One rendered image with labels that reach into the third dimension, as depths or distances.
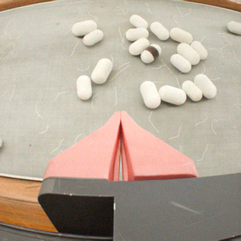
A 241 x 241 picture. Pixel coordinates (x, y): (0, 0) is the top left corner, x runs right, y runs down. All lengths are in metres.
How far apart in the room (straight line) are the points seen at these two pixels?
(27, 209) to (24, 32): 0.27
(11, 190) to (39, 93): 0.13
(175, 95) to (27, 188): 0.21
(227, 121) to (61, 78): 0.24
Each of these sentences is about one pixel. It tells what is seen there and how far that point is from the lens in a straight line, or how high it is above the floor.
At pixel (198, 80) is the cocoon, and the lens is 0.27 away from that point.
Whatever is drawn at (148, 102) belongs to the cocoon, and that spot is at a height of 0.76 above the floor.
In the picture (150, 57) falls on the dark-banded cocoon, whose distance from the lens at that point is 0.26.
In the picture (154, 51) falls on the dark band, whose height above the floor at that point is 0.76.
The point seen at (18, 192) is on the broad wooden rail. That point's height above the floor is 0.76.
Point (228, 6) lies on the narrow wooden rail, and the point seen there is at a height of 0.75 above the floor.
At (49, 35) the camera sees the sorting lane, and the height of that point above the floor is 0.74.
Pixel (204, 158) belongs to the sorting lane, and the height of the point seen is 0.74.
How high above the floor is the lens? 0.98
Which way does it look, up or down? 76 degrees down
